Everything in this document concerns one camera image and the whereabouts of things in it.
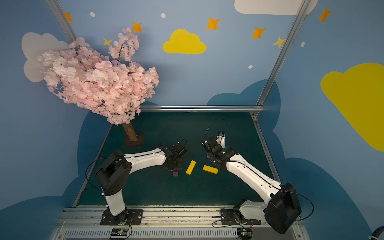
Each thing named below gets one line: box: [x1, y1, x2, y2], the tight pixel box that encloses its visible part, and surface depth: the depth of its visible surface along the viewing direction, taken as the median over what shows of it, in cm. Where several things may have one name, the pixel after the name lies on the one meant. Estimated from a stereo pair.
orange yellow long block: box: [203, 164, 219, 175], surface depth 93 cm
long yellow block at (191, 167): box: [185, 160, 197, 175], surface depth 93 cm
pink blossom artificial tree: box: [36, 27, 159, 142], surface depth 67 cm
